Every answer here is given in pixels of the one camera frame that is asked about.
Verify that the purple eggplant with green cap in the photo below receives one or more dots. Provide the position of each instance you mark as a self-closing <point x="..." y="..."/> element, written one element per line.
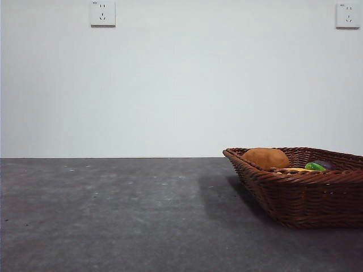
<point x="324" y="165"/>

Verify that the brown wicker basket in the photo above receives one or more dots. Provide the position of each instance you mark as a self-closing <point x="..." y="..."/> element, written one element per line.
<point x="306" y="198"/>

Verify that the brown potato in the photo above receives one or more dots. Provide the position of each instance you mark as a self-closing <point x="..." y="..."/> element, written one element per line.
<point x="266" y="158"/>

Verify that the white wall socket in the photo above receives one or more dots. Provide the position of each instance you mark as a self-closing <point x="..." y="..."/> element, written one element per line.
<point x="347" y="16"/>
<point x="103" y="14"/>

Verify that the yellow corn cob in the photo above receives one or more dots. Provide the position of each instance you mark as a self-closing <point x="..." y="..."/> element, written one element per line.
<point x="295" y="169"/>

